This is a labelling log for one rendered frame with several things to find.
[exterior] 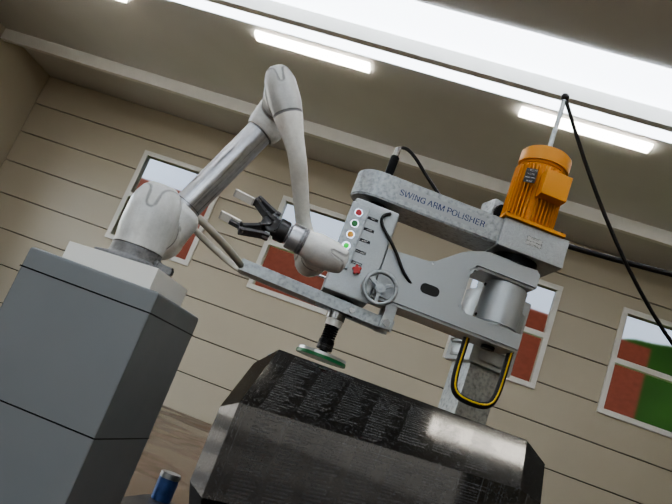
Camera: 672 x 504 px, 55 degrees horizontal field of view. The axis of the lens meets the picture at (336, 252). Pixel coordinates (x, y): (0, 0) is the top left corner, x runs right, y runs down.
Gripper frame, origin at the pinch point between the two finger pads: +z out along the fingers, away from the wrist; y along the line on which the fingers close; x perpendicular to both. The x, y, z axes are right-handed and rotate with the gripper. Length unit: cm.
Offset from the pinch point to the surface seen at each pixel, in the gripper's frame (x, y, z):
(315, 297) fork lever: -52, 37, -44
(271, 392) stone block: -59, -11, -42
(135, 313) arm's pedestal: -9, -49, 6
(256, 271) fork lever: -54, 38, -17
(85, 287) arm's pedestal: -12, -46, 22
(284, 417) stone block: -56, -21, -49
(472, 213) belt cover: -5, 79, -88
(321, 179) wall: -376, 640, -40
